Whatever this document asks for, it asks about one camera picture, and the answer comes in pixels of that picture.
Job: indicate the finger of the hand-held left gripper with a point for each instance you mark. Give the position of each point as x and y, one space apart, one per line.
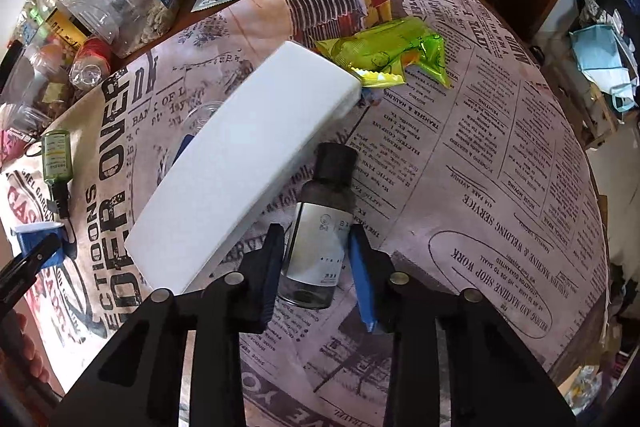
27 267

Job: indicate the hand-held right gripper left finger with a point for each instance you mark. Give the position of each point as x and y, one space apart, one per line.
270 267

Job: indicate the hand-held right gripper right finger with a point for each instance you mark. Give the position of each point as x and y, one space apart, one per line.
361 277

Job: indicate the blue paper cup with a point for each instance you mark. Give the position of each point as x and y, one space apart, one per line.
37 234

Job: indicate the small bottle with black cap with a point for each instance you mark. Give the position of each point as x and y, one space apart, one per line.
320 227

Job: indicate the white rectangular box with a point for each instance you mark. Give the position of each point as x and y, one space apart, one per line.
240 147

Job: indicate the green snack wrapper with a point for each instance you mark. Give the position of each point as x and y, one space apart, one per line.
380 49

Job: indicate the small green dropper bottle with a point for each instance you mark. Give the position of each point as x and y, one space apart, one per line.
55 154

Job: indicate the newspaper print tablecloth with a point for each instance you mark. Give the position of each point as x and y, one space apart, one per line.
500 207

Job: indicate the small bottle with red label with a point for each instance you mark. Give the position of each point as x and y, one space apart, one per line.
90 59

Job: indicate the wooden table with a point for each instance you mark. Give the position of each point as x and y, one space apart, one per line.
185 14

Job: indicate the light blue paper bag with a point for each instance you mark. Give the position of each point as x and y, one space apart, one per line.
597 57

